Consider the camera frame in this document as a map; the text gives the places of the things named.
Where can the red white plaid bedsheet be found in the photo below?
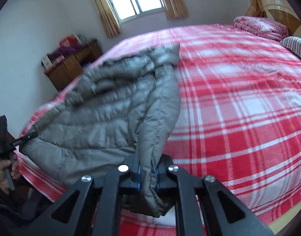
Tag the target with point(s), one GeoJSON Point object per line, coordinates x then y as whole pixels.
{"type": "Point", "coordinates": [240, 117]}

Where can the yellow patterned curtain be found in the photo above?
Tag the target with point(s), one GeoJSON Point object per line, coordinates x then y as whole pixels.
{"type": "Point", "coordinates": [107, 18]}
{"type": "Point", "coordinates": [176, 9]}

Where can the striped pillow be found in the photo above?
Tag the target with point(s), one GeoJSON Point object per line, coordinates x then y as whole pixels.
{"type": "Point", "coordinates": [293, 44]}

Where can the brown wooden desk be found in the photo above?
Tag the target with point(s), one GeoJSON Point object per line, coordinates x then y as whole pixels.
{"type": "Point", "coordinates": [73, 65]}

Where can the left yellow patterned curtain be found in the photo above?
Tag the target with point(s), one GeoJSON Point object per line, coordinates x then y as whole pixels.
{"type": "Point", "coordinates": [107, 18]}

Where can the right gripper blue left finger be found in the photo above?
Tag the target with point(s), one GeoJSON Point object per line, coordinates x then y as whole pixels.
{"type": "Point", "coordinates": [132, 181]}

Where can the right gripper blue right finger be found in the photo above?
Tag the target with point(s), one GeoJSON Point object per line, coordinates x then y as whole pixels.
{"type": "Point", "coordinates": [163, 181]}

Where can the red gift bag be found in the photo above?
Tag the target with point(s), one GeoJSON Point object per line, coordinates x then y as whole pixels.
{"type": "Point", "coordinates": [68, 41]}

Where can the purple garment on desk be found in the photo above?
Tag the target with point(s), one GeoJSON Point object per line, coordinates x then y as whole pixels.
{"type": "Point", "coordinates": [65, 51]}

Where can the pink folded quilt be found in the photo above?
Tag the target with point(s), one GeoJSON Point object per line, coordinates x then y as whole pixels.
{"type": "Point", "coordinates": [262, 27]}

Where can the right yellow patterned curtain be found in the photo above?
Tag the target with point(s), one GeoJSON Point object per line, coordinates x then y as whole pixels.
{"type": "Point", "coordinates": [176, 9]}

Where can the white red box on desk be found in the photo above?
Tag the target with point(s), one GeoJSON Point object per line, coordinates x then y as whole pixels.
{"type": "Point", "coordinates": [49, 64]}

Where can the person's left hand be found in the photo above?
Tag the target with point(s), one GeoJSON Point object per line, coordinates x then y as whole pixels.
{"type": "Point", "coordinates": [14, 173]}

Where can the cream wooden headboard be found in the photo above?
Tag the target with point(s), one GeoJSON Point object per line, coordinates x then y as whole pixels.
{"type": "Point", "coordinates": [282, 12]}

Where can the grey puffer down jacket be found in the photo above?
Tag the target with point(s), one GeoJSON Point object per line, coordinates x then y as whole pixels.
{"type": "Point", "coordinates": [125, 106]}

